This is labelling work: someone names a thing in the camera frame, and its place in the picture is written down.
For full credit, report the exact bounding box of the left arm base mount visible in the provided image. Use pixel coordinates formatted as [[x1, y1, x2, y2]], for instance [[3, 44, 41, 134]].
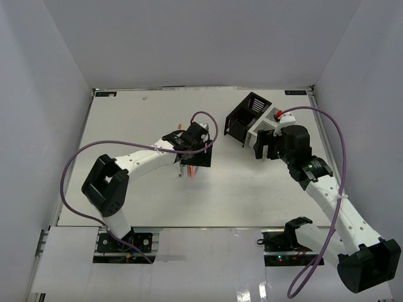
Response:
[[93, 228, 159, 264]]

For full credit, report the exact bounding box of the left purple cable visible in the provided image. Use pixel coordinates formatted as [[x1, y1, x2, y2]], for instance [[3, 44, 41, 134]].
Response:
[[60, 111, 219, 264]]

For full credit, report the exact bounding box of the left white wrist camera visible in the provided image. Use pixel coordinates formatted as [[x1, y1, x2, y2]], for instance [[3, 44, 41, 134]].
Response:
[[198, 123, 210, 142]]

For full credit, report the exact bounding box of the left blue table label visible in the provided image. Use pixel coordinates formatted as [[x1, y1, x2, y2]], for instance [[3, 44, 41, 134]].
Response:
[[94, 91, 117, 98]]

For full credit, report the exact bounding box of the right blue table label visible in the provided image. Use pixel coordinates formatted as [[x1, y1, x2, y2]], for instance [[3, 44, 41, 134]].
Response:
[[285, 90, 307, 96]]

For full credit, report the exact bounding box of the blue table label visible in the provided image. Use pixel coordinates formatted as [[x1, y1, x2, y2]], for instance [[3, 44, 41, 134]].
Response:
[[94, 91, 117, 98], [285, 90, 307, 96]]

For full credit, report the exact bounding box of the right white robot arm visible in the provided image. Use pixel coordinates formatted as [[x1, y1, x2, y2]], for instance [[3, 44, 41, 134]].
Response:
[[253, 125, 401, 293]]

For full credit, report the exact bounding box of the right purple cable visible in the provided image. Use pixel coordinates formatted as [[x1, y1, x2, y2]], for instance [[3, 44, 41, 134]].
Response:
[[276, 106, 348, 299]]

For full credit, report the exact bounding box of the purple cable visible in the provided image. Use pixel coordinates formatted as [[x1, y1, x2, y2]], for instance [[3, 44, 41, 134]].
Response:
[[276, 106, 348, 299], [60, 111, 219, 264]]

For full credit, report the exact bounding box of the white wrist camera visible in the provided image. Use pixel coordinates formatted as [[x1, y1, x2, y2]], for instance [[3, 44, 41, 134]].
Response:
[[198, 123, 210, 142], [273, 111, 296, 137]]

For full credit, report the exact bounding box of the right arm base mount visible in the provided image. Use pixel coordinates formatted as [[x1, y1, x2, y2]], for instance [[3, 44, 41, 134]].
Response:
[[256, 216, 317, 267]]

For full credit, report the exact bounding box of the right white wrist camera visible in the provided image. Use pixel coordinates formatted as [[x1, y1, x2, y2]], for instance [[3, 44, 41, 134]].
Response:
[[273, 111, 296, 137]]

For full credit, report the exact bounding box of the black slotted container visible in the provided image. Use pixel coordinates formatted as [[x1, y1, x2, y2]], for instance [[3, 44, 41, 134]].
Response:
[[224, 92, 273, 146]]

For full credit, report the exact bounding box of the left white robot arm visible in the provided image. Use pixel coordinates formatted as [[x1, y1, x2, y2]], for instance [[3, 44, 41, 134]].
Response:
[[81, 122, 212, 251]]

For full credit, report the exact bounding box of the brown capped white marker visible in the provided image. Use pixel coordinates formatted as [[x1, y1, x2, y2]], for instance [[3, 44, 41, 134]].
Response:
[[178, 164, 184, 177]]

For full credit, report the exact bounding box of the white slotted container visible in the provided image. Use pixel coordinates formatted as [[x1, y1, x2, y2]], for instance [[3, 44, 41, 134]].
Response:
[[244, 106, 279, 148]]

